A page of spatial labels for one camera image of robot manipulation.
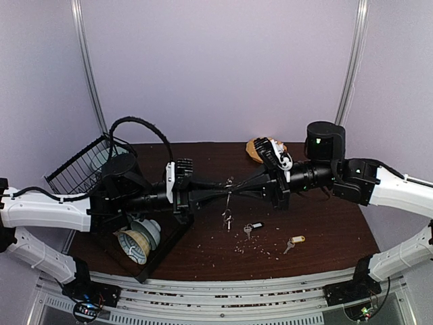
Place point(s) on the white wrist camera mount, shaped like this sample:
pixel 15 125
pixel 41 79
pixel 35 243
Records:
pixel 284 160
pixel 170 180

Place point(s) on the key with yellow tag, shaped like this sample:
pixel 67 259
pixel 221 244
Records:
pixel 291 243

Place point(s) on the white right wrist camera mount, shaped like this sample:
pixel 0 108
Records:
pixel 284 160

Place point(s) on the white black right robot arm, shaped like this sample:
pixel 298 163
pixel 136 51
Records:
pixel 362 181

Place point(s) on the aluminium corner post right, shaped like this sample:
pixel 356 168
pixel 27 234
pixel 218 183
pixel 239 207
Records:
pixel 358 41

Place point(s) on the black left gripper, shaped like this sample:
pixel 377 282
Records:
pixel 183 196

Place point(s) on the key with black tag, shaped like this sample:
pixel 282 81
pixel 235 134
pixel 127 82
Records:
pixel 248 228

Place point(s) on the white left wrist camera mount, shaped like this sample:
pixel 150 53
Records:
pixel 170 180

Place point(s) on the yellow patterned bowl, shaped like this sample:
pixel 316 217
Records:
pixel 135 245

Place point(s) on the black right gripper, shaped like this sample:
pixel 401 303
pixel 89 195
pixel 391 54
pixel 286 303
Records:
pixel 275 185

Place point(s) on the black wire dish rack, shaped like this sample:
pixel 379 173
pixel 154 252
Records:
pixel 118 192

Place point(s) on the aluminium front rail frame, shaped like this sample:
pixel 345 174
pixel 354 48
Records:
pixel 295 300

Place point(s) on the light green celadon bowl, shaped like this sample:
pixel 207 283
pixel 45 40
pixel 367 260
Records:
pixel 150 229

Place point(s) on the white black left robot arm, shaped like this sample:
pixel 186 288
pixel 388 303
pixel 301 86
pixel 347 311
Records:
pixel 149 218

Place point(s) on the aluminium corner post left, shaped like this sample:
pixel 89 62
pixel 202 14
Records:
pixel 79 23

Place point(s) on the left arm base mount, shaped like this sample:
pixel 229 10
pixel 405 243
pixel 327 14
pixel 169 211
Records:
pixel 89 301

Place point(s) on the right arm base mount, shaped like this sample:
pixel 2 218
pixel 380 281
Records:
pixel 359 300

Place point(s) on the yellow polka dot dish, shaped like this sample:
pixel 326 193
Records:
pixel 250 149

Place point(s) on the aluminium corner post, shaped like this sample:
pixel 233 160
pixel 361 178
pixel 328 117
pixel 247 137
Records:
pixel 79 23
pixel 358 41

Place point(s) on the silver key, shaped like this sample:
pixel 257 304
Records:
pixel 227 219

